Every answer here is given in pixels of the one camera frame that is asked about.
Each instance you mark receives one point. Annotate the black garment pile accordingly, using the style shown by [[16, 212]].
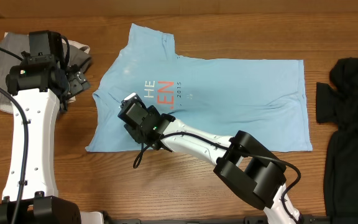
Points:
[[337, 102]]

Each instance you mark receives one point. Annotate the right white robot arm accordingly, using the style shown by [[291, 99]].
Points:
[[248, 168]]

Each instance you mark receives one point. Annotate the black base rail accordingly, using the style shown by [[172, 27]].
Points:
[[245, 220]]

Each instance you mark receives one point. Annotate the light blue printed t-shirt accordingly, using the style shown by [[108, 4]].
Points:
[[266, 98]]

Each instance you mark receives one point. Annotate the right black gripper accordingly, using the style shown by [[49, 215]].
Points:
[[134, 133]]

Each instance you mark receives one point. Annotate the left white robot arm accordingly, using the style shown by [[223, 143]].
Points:
[[37, 88]]

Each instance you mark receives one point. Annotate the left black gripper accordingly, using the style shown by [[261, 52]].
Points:
[[78, 81]]

